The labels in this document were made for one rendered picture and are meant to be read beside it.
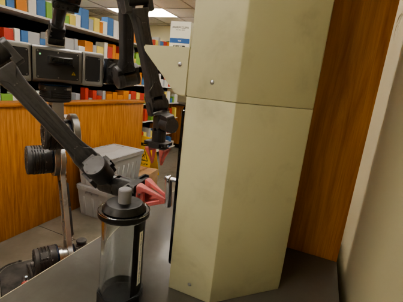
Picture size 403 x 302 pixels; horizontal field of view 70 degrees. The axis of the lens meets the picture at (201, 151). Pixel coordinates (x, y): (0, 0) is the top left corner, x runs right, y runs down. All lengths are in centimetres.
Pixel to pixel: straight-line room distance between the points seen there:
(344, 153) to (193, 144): 49
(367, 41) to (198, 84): 52
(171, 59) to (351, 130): 56
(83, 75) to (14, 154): 146
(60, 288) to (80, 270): 7
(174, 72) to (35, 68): 88
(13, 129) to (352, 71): 243
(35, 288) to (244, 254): 49
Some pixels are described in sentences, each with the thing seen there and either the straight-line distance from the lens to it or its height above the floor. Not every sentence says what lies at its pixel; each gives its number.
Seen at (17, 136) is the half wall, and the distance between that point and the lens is 277.
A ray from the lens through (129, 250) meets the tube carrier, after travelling 64.
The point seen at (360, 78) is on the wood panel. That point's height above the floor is 150.
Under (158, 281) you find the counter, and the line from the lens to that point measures 81.
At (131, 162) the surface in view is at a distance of 316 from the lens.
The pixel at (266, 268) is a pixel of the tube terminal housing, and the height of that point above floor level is 101.
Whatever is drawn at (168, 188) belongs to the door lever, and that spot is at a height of 118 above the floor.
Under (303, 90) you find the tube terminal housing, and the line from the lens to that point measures 68.
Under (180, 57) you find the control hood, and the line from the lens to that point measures 63.
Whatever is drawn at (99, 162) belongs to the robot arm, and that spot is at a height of 122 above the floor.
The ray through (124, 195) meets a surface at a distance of 62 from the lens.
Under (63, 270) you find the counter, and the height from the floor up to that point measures 94.
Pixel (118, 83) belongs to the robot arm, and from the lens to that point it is 135.
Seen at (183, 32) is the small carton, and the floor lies 155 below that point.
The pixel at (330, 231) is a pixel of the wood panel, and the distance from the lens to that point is 102.
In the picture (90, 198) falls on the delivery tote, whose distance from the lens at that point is 312.
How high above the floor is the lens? 144
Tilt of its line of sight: 13 degrees down
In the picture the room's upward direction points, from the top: 6 degrees clockwise
